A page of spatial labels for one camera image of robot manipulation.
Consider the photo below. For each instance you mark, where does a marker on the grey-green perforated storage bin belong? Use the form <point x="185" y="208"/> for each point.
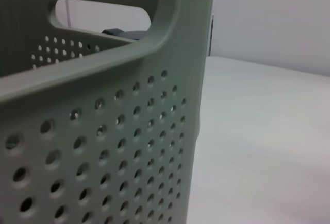
<point x="129" y="144"/>

